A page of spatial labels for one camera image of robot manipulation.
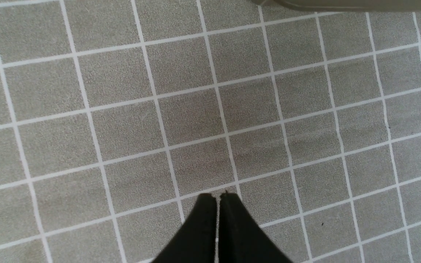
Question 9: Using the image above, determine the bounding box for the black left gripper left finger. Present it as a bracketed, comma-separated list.
[153, 193, 217, 263]

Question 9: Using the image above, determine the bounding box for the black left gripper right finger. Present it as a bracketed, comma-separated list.
[219, 193, 292, 263]

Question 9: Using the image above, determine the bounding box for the olive green plastic bin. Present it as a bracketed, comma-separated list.
[251, 0, 421, 12]

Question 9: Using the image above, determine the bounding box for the grey grid-pattern tablecloth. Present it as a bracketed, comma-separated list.
[0, 0, 421, 263]

